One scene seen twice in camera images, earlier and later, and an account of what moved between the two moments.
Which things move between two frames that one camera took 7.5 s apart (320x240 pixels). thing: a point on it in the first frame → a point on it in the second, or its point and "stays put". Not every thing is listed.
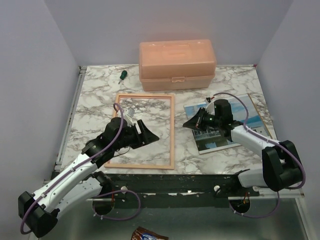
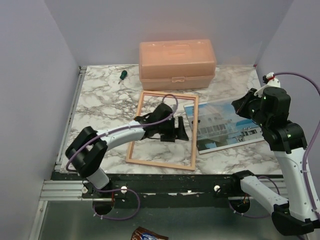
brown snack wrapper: [142, 233] stays put
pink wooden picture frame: [127, 95] → [195, 125]
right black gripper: [197, 120] → [240, 105]
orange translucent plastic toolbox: [176, 64] stays put
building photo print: [210, 139] stays put
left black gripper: [146, 137] → [170, 137]
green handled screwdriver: [123, 75] stays put
